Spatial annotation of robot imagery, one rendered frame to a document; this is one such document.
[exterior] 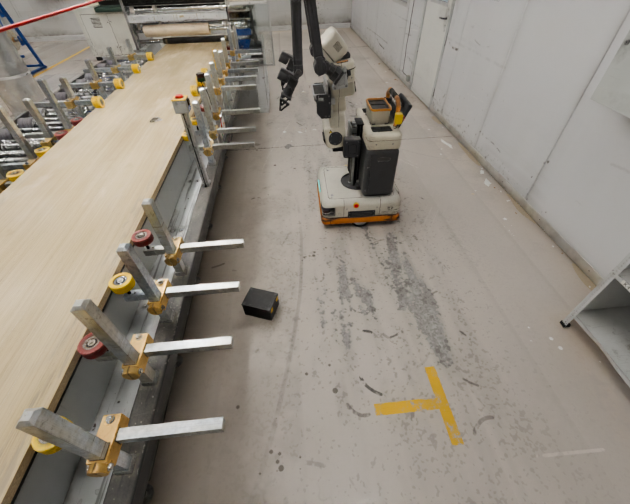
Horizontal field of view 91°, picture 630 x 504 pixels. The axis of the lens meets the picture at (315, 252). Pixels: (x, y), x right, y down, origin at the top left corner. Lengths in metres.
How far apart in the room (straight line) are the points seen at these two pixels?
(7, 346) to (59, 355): 0.18
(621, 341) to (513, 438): 0.88
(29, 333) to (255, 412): 1.07
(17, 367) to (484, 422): 1.95
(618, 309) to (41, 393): 2.81
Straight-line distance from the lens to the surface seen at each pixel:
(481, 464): 1.94
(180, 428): 1.02
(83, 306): 0.95
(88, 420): 1.40
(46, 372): 1.23
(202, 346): 1.11
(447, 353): 2.11
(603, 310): 2.61
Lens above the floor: 1.76
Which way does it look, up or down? 45 degrees down
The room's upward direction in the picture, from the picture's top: 2 degrees counter-clockwise
